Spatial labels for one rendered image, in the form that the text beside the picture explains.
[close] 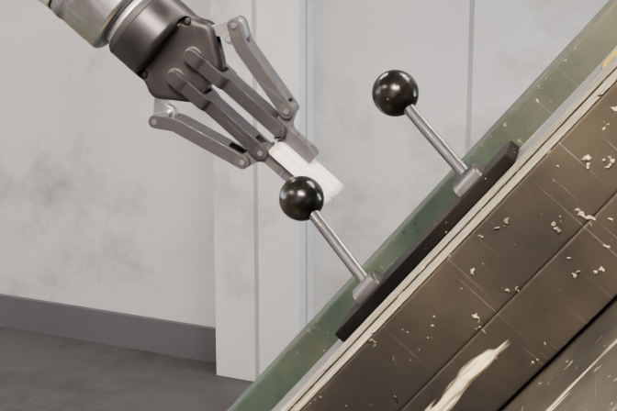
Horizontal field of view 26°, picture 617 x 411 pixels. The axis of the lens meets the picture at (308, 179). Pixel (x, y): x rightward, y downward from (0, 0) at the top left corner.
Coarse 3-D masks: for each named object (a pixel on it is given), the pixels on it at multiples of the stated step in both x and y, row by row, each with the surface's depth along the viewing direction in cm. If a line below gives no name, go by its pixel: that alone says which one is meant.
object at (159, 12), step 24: (144, 0) 114; (168, 0) 115; (120, 24) 114; (144, 24) 114; (168, 24) 114; (192, 24) 115; (120, 48) 115; (144, 48) 114; (168, 48) 116; (192, 48) 116; (216, 48) 116; (144, 72) 117; (192, 72) 116; (168, 96) 117
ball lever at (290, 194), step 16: (304, 176) 111; (288, 192) 110; (304, 192) 109; (320, 192) 110; (288, 208) 110; (304, 208) 109; (320, 208) 110; (320, 224) 109; (336, 240) 108; (352, 256) 107; (352, 272) 107; (368, 288) 105
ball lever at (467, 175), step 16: (384, 80) 106; (400, 80) 106; (384, 96) 106; (400, 96) 105; (416, 96) 106; (384, 112) 107; (400, 112) 106; (416, 112) 105; (432, 128) 105; (432, 144) 104; (448, 160) 103; (464, 176) 102; (480, 176) 101; (464, 192) 101
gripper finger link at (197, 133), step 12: (156, 120) 118; (168, 120) 118; (180, 120) 118; (192, 120) 119; (180, 132) 118; (192, 132) 118; (204, 132) 118; (216, 132) 119; (204, 144) 118; (216, 144) 117; (228, 144) 118; (240, 144) 119; (228, 156) 117; (240, 156) 117; (240, 168) 117
